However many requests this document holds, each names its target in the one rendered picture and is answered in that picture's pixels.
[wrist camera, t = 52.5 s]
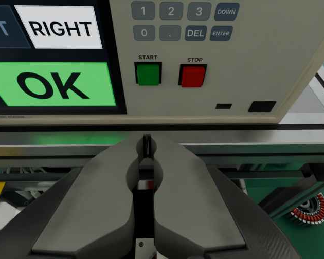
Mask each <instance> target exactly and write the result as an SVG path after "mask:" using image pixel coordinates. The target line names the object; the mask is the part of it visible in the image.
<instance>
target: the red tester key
mask: <svg viewBox="0 0 324 259"><path fill-rule="evenodd" d="M204 73H205V70H204V67H191V66H184V67H183V72H182V80H181V85H182V87H202V82H203V78H204Z"/></svg>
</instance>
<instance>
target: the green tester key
mask: <svg viewBox="0 0 324 259"><path fill-rule="evenodd" d="M137 75H138V85H139V86H158V85H159V65H158V64H138V65H137Z"/></svg>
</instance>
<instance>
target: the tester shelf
mask: <svg viewBox="0 0 324 259"><path fill-rule="evenodd" d="M136 133H145V134H151V133H159V134H161V135H163V136H165V137H166V138H168V139H170V140H172V141H174V142H176V143H177V144H179V145H181V146H183V147H185V148H186V149H188V150H189V151H191V152H192V153H194V154H195V155H197V156H198V157H199V158H200V159H202V160H203V161H204V162H205V163H206V164H267V163H324V66H323V65H322V66H321V68H320V69H319V71H318V72H317V73H316V75H315V76H314V77H313V79H312V80H311V81H310V83H309V84H308V85H307V87H306V88H305V90H304V91H303V92H302V94H301V95H300V96H299V98H298V99H297V100H296V102H295V103H294V104H293V106H292V107H291V109H290V110H289V111H288V112H287V114H286V115H285V117H284V118H283V119H282V121H281V122H280V123H207V124H48V125H0V168H1V167H77V166H84V165H85V164H86V163H88V162H89V161H90V160H91V159H93V158H94V157H95V156H96V155H98V154H99V153H101V152H102V151H104V150H106V149H107V148H109V147H111V146H113V145H115V144H116V143H118V142H120V141H122V140H124V139H126V138H128V137H130V136H132V135H134V134H136Z"/></svg>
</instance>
